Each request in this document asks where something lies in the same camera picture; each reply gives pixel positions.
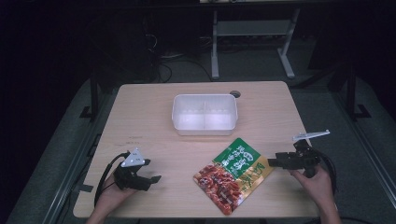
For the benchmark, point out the black table edge bracket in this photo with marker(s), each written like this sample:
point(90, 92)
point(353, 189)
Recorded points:
point(85, 188)

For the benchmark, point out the grey round table grommet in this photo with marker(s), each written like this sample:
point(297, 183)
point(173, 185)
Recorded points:
point(235, 93)

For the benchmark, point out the white plastic divided container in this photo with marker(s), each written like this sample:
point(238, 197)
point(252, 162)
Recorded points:
point(204, 116)

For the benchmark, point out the black metal stand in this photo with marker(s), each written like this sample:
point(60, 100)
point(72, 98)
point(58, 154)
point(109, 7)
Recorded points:
point(351, 93)
point(93, 96)

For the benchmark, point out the person's right hand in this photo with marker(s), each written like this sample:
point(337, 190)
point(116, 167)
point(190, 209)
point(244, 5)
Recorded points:
point(314, 185)

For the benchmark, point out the green and red sauce packet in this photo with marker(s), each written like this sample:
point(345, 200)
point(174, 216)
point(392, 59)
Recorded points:
point(232, 177)

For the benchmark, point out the white metal desk frame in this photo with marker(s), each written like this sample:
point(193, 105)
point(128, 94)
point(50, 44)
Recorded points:
point(249, 28)

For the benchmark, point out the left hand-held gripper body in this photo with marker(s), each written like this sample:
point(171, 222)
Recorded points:
point(129, 180)

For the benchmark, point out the person's left hand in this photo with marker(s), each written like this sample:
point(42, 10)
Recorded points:
point(111, 196)

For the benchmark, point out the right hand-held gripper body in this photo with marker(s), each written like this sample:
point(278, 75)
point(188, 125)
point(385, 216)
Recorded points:
point(306, 158)

